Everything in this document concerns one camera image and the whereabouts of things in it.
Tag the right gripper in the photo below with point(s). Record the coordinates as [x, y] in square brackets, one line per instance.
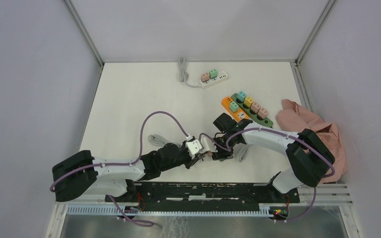
[222, 154]

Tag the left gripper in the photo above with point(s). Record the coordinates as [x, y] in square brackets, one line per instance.
[192, 162]

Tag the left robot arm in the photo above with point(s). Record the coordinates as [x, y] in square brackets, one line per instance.
[84, 175]

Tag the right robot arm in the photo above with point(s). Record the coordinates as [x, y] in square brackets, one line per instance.
[310, 160]

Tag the orange power strip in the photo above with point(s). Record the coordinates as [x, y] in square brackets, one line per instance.
[238, 116]

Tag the mint adapter on orange strip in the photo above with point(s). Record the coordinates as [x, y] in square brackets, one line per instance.
[234, 107]

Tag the green power strip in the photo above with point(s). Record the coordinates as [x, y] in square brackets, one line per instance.
[253, 116]

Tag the yellow USB adapter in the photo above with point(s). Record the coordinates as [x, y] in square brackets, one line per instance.
[248, 101]

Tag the teal USB adapter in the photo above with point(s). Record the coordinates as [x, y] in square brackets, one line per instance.
[240, 97]

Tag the white far power strip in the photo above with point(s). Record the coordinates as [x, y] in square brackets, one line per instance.
[222, 76]

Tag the green adapter on far strip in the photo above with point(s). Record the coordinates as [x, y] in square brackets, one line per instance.
[213, 73]

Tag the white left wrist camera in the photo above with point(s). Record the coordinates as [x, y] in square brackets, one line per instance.
[194, 147]

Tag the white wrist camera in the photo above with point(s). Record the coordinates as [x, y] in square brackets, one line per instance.
[208, 145]
[194, 147]

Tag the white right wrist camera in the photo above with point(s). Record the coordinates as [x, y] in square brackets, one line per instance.
[208, 145]

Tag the grey near strip cable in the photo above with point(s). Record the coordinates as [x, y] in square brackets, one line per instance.
[158, 140]

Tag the black mounting base plate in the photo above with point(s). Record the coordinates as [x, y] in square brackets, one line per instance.
[204, 197]

